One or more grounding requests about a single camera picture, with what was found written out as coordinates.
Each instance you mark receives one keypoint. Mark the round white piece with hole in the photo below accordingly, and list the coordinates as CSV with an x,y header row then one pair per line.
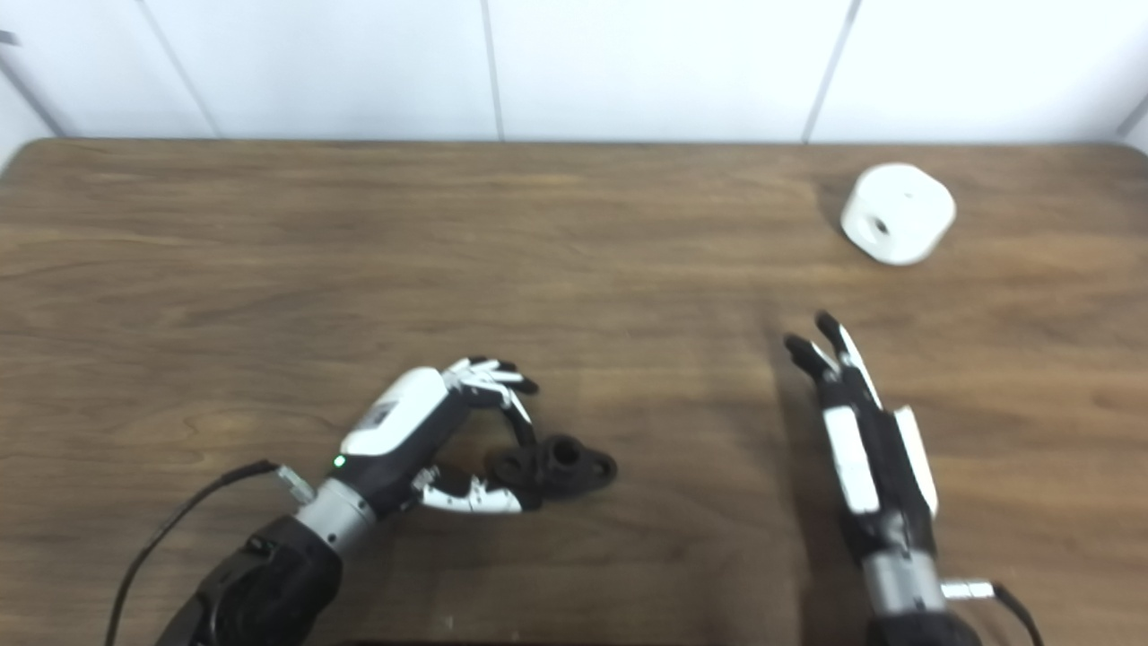
x,y
901,213

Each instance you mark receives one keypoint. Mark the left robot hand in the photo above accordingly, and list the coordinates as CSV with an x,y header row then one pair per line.
x,y
399,431

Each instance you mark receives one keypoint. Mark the black flanged holder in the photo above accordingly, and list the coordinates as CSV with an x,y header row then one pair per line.
x,y
565,467

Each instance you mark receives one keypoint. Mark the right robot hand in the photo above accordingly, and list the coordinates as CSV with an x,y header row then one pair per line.
x,y
865,449

